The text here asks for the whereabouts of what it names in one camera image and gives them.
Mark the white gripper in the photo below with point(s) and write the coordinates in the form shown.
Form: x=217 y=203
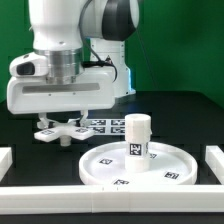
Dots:
x=92 y=90

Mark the white right fence block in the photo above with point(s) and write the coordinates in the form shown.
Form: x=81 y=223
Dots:
x=214 y=158

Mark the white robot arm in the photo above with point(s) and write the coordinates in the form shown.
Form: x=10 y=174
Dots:
x=54 y=77

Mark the white left fence block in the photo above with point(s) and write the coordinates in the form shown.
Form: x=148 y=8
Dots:
x=5 y=161

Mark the white front fence rail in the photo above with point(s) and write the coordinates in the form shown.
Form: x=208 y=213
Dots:
x=98 y=199

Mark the white fence block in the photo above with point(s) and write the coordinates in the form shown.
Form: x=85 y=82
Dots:
x=5 y=161
x=214 y=158

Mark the white cross-shaped table base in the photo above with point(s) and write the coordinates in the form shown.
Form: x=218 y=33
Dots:
x=65 y=132

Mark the white fiducial marker sheet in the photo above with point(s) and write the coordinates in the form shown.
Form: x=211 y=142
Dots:
x=107 y=127

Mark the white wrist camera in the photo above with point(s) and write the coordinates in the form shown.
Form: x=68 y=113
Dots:
x=29 y=65

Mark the white round table top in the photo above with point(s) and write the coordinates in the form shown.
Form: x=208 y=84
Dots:
x=119 y=164

